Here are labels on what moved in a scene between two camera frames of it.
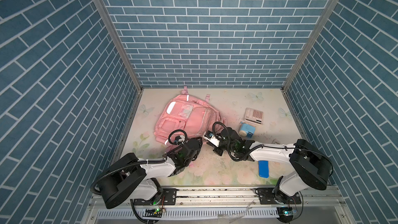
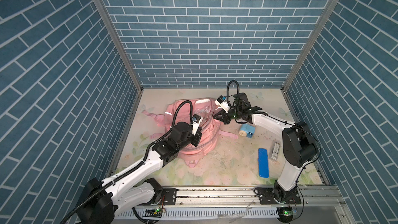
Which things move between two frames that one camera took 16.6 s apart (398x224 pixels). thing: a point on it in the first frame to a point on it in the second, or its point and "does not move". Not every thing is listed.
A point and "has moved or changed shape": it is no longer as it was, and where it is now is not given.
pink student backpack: (187, 113) has moved or changed shape
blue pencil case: (264, 168) does not move
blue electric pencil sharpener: (246, 130) does not move
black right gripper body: (223, 147) to (233, 114)
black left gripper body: (199, 147) to (190, 139)
